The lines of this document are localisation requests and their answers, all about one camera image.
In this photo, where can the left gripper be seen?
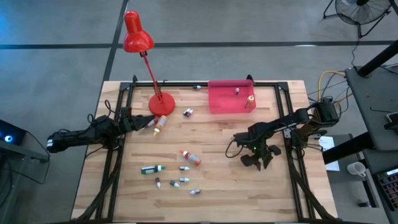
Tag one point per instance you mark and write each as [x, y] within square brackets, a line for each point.
[127, 119]

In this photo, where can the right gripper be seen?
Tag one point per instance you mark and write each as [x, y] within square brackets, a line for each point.
[258, 140]

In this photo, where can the large dark red coloring bottle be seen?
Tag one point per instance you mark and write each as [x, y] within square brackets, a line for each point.
[152, 122]

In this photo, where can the large yellow coloring bottle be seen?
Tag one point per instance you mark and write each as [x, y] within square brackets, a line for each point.
[160, 125]

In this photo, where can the large green coloring bottle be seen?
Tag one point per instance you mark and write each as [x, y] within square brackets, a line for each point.
[150, 169]

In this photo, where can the large orange coloring bottle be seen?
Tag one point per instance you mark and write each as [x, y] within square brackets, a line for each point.
[250, 101]

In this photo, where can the small blue coloring bottle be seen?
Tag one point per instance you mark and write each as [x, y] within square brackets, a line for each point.
[196, 87]

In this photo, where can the pink plastic bin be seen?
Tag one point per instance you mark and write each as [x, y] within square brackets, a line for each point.
[224, 99]

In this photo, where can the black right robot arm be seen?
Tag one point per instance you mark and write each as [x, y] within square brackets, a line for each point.
[289, 119]

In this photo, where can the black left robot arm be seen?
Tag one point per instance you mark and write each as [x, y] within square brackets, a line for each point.
[77, 137]

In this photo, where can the large red-orange coloring bottle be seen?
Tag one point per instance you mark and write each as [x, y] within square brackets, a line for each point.
[191, 158]

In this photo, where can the small black coloring bottle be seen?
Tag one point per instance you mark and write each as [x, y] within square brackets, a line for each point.
[184, 168]
[184, 179]

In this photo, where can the small brown coloring bottle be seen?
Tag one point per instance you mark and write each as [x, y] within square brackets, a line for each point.
[158, 182]

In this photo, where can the small dark green coloring bottle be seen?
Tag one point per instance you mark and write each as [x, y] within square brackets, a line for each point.
[174, 183]

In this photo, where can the small purple coloring bottle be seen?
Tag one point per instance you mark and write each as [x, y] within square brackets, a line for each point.
[195, 191]

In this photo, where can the red desk lamp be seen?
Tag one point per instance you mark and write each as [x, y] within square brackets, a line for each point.
[161, 104]

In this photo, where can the white paper sheet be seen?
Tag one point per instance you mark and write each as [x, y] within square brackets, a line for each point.
[326, 143]

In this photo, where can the black slanted beam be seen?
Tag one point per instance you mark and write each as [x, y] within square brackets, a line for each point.
[345, 149]

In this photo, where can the white mug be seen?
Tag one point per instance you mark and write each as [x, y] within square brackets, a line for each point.
[357, 169]

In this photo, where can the grey desk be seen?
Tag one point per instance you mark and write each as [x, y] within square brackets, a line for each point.
[377, 161]

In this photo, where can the grey side table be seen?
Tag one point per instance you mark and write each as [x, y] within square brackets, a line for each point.
[370, 102]

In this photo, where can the black keyboard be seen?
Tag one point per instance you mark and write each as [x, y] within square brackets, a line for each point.
[388, 186]

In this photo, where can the black device with blue light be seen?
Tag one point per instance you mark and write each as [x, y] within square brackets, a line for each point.
[9, 133]

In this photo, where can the black phone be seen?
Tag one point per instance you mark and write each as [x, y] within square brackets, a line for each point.
[392, 119]

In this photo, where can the black slanted pole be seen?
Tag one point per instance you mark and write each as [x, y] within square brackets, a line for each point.
[377, 59]

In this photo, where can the black floor fan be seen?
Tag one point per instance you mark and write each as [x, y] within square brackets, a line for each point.
[362, 11]

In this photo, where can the black metal table frame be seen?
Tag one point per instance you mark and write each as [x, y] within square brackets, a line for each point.
[267, 84]

